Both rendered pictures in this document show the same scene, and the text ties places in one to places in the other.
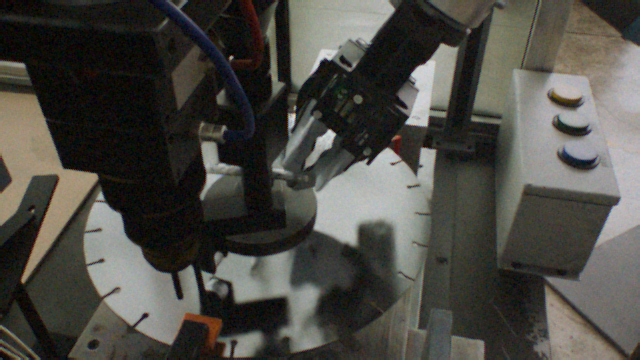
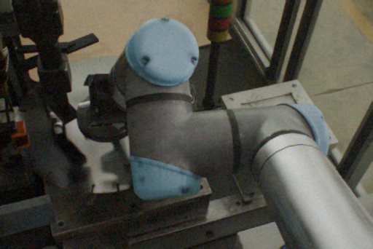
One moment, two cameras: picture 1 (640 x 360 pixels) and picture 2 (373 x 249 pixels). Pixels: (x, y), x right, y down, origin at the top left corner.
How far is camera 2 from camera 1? 61 cm
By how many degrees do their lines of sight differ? 39
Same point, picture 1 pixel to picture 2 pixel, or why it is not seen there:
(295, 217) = (103, 130)
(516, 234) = not seen: outside the picture
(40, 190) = (85, 41)
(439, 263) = (207, 233)
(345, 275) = (81, 165)
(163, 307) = (31, 113)
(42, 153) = not seen: hidden behind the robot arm
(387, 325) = (108, 210)
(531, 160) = (264, 231)
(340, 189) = not seen: hidden behind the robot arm
